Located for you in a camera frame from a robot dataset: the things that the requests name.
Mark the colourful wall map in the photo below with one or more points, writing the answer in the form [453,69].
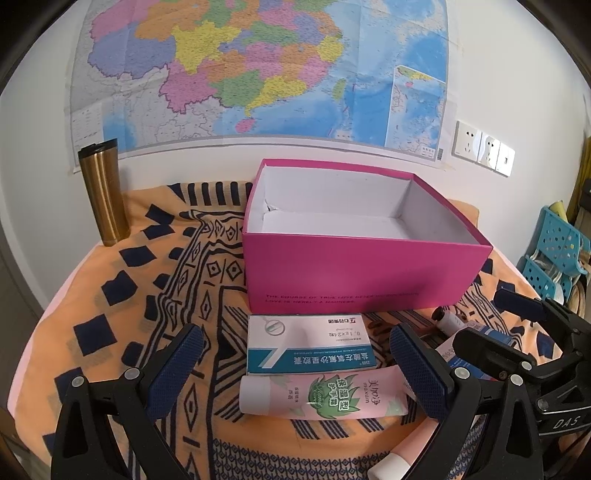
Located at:
[231,69]

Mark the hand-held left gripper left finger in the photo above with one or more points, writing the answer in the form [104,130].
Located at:
[178,364]

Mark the orange patterned blanket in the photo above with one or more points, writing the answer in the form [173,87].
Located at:
[138,277]

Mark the white teal medicine box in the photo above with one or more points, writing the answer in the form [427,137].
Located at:
[300,341]

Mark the blue perforated plastic rack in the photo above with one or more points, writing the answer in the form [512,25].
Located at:
[554,240]

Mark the yellow garment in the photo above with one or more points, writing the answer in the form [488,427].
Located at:
[581,175]

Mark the pink aloe print tube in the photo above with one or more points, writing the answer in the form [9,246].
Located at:
[323,392]

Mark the gold metal tumbler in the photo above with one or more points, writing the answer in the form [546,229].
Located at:
[104,194]

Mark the pale yellow object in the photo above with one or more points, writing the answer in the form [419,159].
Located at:
[557,208]

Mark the blue and white box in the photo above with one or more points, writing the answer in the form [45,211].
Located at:
[496,333]

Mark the small white bottle black cap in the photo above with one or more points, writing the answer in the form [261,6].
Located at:
[450,319]

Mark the white wall socket plate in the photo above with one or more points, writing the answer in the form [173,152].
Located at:
[506,159]
[489,150]
[466,141]

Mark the pink cardboard box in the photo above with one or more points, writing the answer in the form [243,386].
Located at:
[346,272]

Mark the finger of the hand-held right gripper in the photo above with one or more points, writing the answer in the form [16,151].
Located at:
[489,350]
[521,304]

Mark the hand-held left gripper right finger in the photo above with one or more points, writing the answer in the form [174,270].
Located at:
[420,369]

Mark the plain pink tube white cap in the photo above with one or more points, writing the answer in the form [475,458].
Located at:
[390,466]

